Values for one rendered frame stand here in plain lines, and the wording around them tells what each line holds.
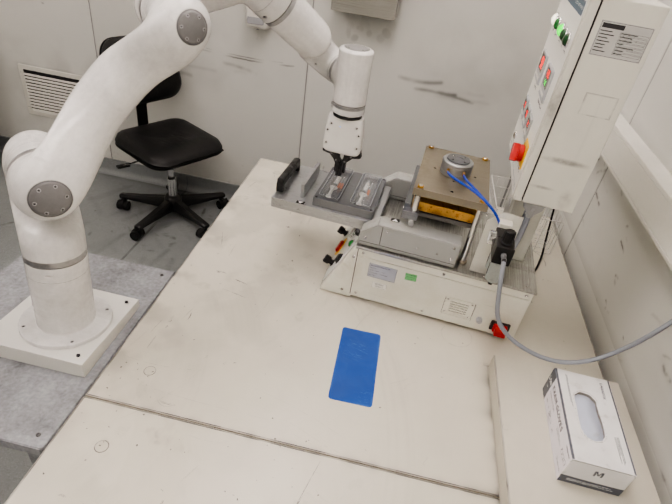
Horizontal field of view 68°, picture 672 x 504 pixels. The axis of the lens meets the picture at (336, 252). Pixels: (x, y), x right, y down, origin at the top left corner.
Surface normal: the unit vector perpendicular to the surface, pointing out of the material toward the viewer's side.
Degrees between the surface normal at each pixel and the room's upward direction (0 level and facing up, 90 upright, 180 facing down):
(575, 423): 6
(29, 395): 0
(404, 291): 90
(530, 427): 0
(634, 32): 90
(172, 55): 115
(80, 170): 72
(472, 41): 90
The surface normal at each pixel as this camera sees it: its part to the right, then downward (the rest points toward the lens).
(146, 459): 0.13, -0.80
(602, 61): -0.26, 0.55
